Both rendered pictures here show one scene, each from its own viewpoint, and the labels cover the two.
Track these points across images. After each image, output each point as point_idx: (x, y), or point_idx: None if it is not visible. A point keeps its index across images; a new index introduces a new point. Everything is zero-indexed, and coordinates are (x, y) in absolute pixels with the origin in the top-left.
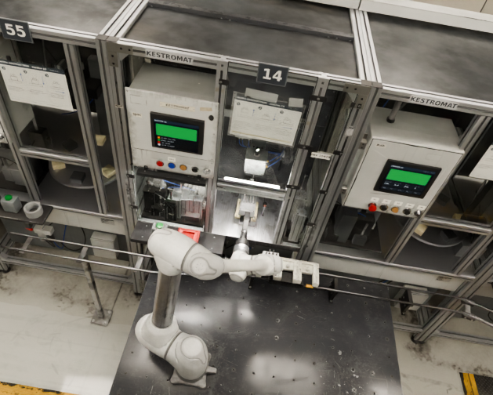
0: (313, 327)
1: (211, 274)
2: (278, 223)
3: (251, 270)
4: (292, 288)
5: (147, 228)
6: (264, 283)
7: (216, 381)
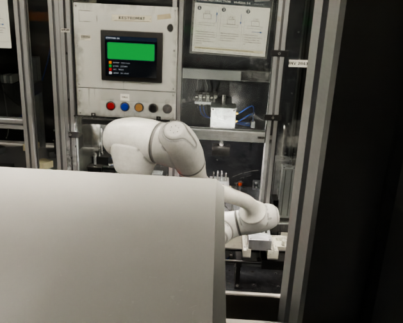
0: None
1: (190, 144)
2: (262, 184)
3: (239, 202)
4: None
5: None
6: (255, 282)
7: None
